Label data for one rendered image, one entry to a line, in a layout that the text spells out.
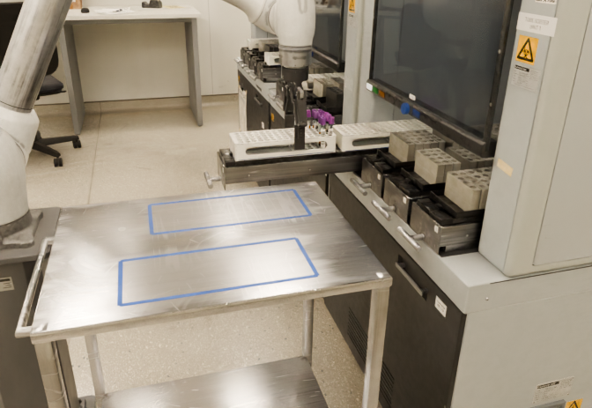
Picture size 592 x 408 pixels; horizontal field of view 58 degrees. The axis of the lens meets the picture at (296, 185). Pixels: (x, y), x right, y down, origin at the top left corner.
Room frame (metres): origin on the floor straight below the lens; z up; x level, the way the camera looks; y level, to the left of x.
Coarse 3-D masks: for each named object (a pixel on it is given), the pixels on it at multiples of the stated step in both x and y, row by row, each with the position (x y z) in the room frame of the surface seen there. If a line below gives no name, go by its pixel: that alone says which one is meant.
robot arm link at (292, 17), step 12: (288, 0) 1.43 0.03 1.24; (300, 0) 1.43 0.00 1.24; (312, 0) 1.46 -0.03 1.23; (276, 12) 1.47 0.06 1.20; (288, 12) 1.43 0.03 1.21; (300, 12) 1.43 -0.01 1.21; (312, 12) 1.45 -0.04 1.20; (276, 24) 1.47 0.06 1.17; (288, 24) 1.43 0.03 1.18; (300, 24) 1.43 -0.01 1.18; (312, 24) 1.45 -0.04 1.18; (288, 36) 1.43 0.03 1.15; (300, 36) 1.43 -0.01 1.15; (312, 36) 1.46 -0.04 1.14
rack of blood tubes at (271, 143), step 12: (240, 132) 1.48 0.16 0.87; (252, 132) 1.49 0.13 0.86; (264, 132) 1.48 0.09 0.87; (276, 132) 1.49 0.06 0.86; (288, 132) 1.48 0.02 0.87; (312, 132) 1.50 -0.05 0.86; (240, 144) 1.38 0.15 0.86; (252, 144) 1.39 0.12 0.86; (264, 144) 1.40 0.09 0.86; (276, 144) 1.41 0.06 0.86; (288, 144) 1.42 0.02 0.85; (312, 144) 1.50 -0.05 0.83; (240, 156) 1.38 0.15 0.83; (252, 156) 1.39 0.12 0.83; (264, 156) 1.40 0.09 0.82; (276, 156) 1.41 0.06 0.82; (288, 156) 1.42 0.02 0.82
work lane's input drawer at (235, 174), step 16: (336, 144) 1.51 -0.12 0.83; (224, 160) 1.38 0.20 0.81; (240, 160) 1.38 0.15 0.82; (256, 160) 1.39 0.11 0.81; (272, 160) 1.40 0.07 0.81; (288, 160) 1.41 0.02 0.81; (304, 160) 1.42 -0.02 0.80; (320, 160) 1.43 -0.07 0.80; (336, 160) 1.44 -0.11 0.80; (352, 160) 1.46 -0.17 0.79; (208, 176) 1.41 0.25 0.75; (224, 176) 1.35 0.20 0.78; (240, 176) 1.36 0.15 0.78; (256, 176) 1.38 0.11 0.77; (272, 176) 1.39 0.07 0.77; (288, 176) 1.40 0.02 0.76
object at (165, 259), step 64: (256, 192) 1.16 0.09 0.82; (320, 192) 1.17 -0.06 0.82; (64, 256) 0.86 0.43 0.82; (128, 256) 0.86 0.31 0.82; (192, 256) 0.87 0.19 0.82; (256, 256) 0.87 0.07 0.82; (320, 256) 0.88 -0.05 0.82; (64, 320) 0.67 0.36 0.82; (128, 320) 0.68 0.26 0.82; (384, 320) 0.81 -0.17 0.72; (192, 384) 1.09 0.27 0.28; (256, 384) 1.10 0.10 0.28
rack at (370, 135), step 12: (408, 120) 1.63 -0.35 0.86; (336, 132) 1.52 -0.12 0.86; (348, 132) 1.50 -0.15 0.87; (360, 132) 1.50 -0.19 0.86; (372, 132) 1.51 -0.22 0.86; (384, 132) 1.50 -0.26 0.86; (432, 132) 1.55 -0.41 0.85; (348, 144) 1.47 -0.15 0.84; (360, 144) 1.56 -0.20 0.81; (372, 144) 1.56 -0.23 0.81; (384, 144) 1.51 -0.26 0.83
